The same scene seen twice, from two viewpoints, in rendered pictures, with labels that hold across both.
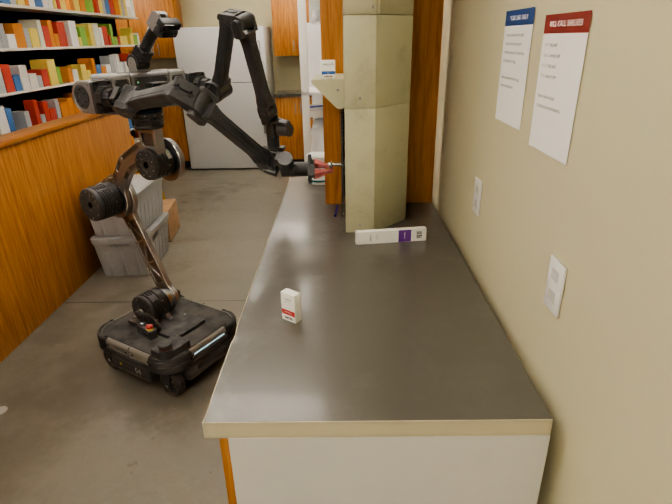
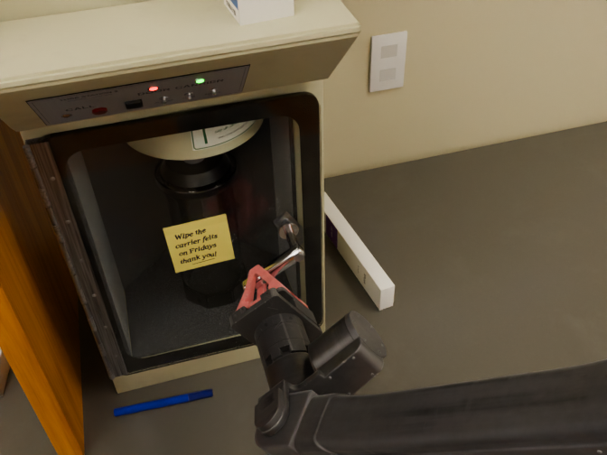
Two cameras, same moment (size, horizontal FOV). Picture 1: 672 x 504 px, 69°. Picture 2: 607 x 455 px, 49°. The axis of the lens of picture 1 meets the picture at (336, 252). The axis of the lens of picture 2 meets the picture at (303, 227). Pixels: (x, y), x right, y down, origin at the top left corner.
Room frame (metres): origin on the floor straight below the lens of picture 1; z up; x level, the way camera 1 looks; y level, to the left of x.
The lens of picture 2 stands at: (2.01, 0.57, 1.76)
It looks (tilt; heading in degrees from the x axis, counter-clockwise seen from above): 42 degrees down; 254
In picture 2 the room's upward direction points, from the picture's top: 2 degrees counter-clockwise
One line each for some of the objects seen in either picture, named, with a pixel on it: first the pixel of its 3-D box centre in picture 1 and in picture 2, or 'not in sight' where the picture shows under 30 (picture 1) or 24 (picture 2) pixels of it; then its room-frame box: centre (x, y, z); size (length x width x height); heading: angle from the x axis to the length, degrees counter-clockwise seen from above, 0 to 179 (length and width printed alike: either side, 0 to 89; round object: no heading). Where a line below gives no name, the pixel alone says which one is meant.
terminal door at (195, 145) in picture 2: (342, 160); (204, 251); (1.96, -0.03, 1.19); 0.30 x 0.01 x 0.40; 178
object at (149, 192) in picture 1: (127, 204); not in sight; (3.65, 1.60, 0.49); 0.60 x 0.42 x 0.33; 179
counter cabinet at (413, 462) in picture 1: (362, 339); not in sight; (1.79, -0.11, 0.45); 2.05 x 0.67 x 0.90; 179
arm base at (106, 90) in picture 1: (108, 97); not in sight; (1.97, 0.86, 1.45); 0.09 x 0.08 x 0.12; 149
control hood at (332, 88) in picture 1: (328, 90); (175, 75); (1.96, 0.01, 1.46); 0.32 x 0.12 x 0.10; 179
